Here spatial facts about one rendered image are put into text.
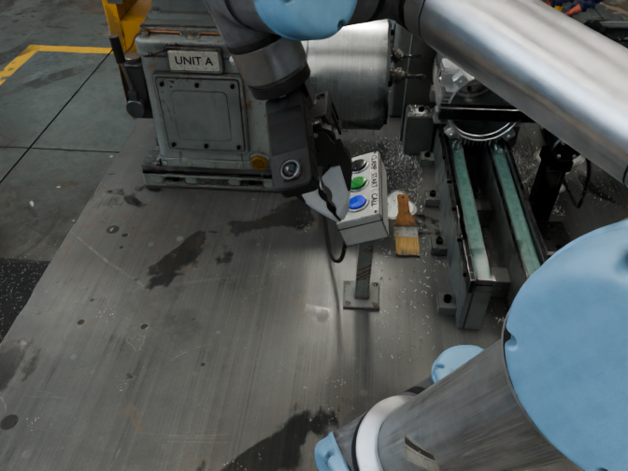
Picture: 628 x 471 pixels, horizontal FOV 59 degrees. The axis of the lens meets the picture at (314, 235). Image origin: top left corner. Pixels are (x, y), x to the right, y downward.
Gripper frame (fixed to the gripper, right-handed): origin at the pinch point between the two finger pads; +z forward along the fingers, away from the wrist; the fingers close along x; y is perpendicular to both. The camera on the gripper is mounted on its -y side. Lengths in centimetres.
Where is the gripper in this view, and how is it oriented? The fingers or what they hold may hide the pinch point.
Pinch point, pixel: (336, 216)
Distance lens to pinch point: 72.5
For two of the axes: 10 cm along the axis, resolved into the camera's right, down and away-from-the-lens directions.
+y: 0.7, -6.7, 7.4
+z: 3.6, 7.1, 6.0
